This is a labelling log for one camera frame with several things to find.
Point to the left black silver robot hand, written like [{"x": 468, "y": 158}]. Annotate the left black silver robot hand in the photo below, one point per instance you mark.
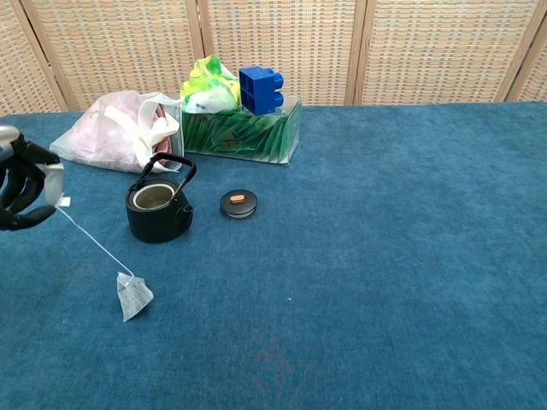
[{"x": 21, "y": 200}]

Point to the clear bag of pink items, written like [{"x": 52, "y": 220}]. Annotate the clear bag of pink items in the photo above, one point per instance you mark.
[{"x": 102, "y": 136}]

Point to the black cast iron teapot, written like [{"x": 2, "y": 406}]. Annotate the black cast iron teapot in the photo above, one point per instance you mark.
[{"x": 158, "y": 226}]

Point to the black teapot lid orange knob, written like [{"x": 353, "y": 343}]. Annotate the black teapot lid orange knob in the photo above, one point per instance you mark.
[{"x": 238, "y": 205}]

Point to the green yellow tissue pack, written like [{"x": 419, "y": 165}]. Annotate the green yellow tissue pack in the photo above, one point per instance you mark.
[{"x": 209, "y": 94}]

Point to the clear box of green sachets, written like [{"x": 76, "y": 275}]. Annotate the clear box of green sachets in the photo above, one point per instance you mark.
[{"x": 243, "y": 136}]

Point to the blue plastic building block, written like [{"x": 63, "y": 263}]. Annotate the blue plastic building block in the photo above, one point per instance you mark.
[{"x": 260, "y": 91}]

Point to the woven wooden folding screen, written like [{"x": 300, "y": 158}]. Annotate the woven wooden folding screen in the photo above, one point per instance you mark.
[{"x": 278, "y": 47}]

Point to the blue felt tablecloth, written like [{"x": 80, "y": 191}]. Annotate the blue felt tablecloth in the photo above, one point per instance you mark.
[{"x": 342, "y": 277}]

